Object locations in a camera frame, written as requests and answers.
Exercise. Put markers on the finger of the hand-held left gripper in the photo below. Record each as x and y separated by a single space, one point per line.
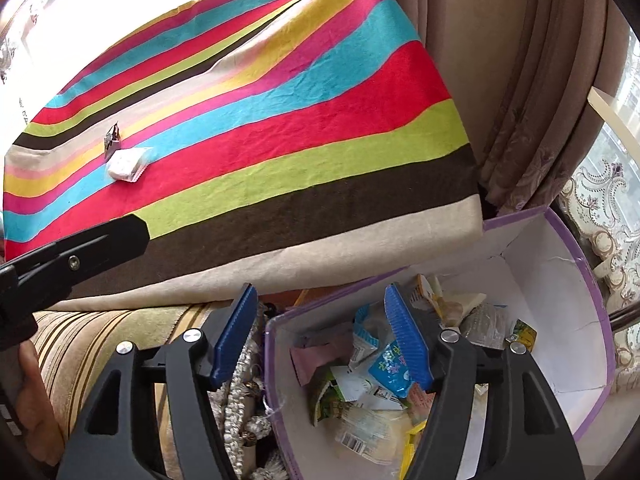
75 260

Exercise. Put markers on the beige tasselled fringe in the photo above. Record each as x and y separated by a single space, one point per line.
240 410

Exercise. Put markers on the grey-white snack packet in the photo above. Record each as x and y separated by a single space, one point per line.
482 330

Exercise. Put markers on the white nut packet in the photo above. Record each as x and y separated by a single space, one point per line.
352 382

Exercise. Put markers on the cream window frame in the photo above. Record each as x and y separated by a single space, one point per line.
615 112

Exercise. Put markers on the purple cardboard box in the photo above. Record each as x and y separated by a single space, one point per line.
550 310

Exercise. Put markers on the embroidered lace curtain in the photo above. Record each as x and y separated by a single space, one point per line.
605 210

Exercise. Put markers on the light blue printed packet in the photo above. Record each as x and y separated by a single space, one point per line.
390 372

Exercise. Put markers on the small black-white candy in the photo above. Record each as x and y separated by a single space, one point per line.
111 138

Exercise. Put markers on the clear packet yellow cake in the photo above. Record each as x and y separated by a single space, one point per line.
370 435

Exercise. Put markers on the blue-edged grey snack packet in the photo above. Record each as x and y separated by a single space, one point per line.
365 335

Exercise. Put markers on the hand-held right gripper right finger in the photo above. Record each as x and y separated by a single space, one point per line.
407 340

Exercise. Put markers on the lilac snack packet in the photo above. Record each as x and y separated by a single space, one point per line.
327 334

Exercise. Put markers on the small white snack packet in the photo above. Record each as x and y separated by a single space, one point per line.
127 162

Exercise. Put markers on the small cake clear packet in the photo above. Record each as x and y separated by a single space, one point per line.
462 307

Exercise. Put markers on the colourful striped tablecloth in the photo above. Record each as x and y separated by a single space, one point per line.
300 135

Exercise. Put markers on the pink snack packet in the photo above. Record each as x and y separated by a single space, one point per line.
315 362

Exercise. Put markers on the person's left hand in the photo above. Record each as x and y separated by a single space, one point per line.
37 400

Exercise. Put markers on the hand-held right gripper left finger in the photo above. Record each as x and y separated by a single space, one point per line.
232 340

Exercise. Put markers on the yellow-green snack packet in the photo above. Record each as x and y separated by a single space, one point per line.
522 335

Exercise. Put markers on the green-white snack packet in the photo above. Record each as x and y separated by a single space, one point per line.
327 402

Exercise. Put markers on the striped sofa towel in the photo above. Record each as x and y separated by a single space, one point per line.
100 325

